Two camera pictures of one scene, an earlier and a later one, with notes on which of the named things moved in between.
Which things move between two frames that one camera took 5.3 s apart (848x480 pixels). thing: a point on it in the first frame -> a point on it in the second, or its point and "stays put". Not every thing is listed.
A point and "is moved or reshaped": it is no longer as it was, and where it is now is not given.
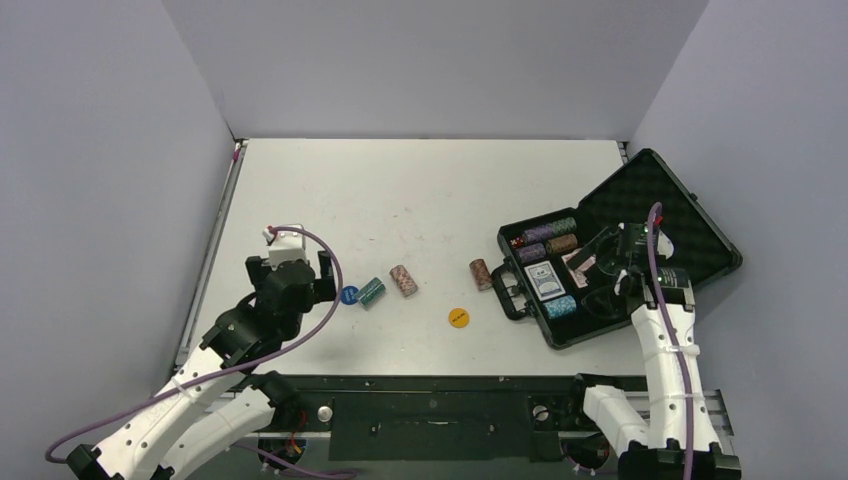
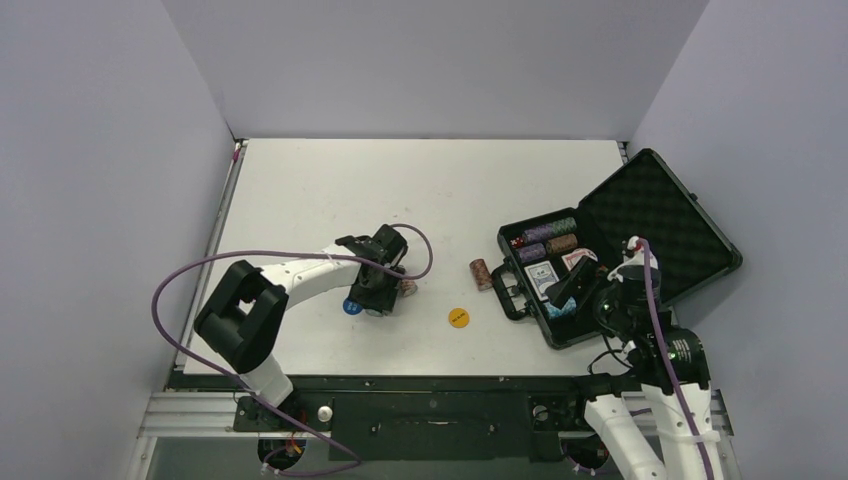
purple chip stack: [538, 234] stays put
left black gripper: [323, 287] -> [382, 301]
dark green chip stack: [564, 226] stays put
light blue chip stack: [559, 307] stays put
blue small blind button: [348, 295] is moved or reshaped
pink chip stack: [404, 280] stays put
